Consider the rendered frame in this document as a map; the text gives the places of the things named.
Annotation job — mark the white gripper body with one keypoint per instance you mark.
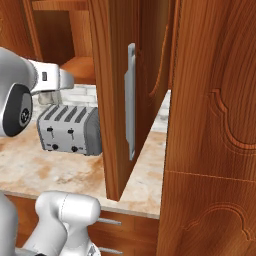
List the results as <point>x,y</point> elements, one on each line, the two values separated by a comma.
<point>66,79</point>

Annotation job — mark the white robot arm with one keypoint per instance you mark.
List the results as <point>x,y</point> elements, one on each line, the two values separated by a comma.
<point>13,100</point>

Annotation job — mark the plain wooden cabinet door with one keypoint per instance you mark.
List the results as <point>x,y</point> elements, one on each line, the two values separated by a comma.
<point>13,23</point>

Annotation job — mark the silver four-slot toaster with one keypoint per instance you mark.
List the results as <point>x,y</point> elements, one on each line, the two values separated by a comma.
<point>66,131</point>

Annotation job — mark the tall wooden cupboard door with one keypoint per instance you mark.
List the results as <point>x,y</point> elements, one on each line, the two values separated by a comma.
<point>206,83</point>

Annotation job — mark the wooden base drawer unit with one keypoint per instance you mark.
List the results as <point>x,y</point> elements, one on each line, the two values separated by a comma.
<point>140,236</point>

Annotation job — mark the carved wooden cupboard door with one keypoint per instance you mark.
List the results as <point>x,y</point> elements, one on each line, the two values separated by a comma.
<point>206,216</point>

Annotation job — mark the open wooden wall cabinet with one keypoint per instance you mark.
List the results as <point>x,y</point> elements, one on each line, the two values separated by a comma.
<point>66,36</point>

